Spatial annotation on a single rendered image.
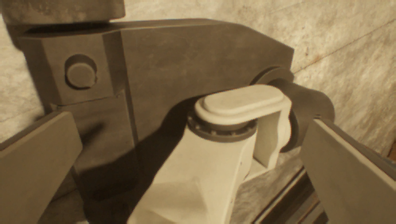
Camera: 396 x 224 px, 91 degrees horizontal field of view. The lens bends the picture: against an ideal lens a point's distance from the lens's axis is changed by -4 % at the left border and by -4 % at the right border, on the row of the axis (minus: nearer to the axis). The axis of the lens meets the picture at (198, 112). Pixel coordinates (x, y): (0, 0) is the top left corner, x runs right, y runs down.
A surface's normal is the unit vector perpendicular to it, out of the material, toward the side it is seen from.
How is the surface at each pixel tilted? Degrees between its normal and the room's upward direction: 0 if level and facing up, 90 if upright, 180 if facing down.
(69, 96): 0
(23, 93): 0
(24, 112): 0
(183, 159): 90
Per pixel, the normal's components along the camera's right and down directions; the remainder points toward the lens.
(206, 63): 0.47, 0.44
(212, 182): 0.00, -0.87
